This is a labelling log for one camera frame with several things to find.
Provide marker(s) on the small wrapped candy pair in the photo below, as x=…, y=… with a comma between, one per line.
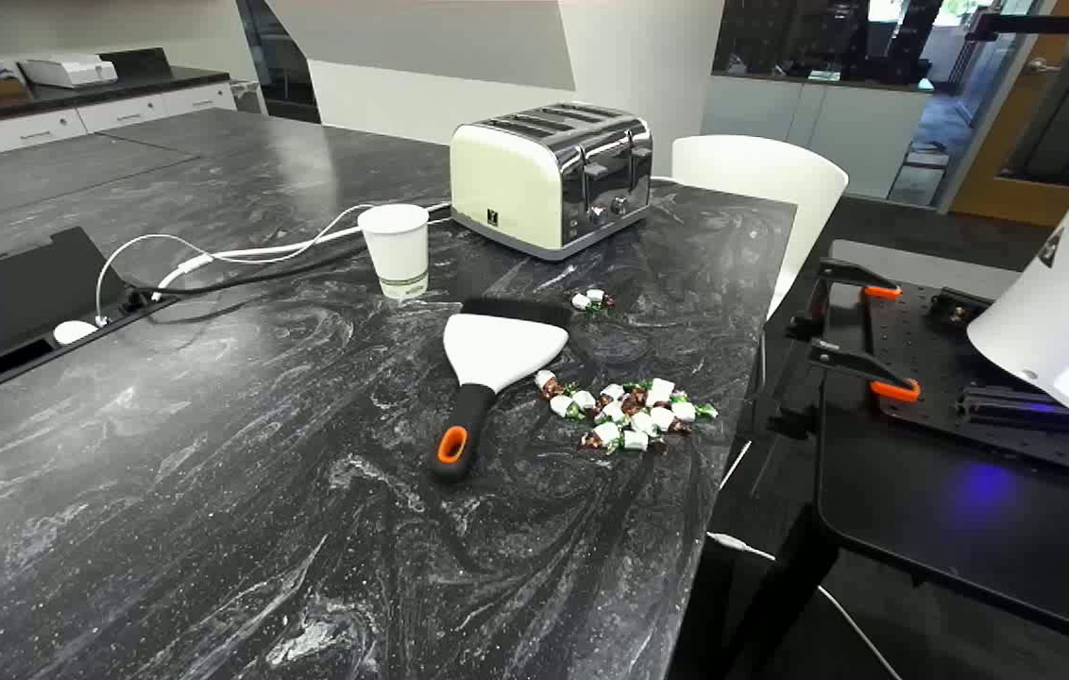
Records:
x=586, y=299

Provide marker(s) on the pile of wrapped candies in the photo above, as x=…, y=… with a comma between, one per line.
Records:
x=624, y=416

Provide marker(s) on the cream and chrome toaster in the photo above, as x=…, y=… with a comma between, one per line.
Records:
x=554, y=180

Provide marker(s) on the white paper cup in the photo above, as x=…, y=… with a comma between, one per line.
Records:
x=398, y=248

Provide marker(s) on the white chair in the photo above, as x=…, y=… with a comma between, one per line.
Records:
x=767, y=172

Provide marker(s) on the black robot mounting stand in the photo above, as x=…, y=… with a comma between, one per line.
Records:
x=933, y=506

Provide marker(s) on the black table socket hatch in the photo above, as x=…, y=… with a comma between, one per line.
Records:
x=60, y=297

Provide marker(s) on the white appliance on counter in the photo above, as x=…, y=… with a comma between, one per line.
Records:
x=65, y=70

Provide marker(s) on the white counter cabinets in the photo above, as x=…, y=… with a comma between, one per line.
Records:
x=110, y=114

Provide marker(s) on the orange handled clamp far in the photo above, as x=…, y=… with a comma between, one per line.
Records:
x=868, y=279

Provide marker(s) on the orange handled clamp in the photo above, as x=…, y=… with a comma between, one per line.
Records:
x=868, y=279
x=884, y=384

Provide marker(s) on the orange handled clamp near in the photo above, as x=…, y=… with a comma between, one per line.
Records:
x=884, y=384

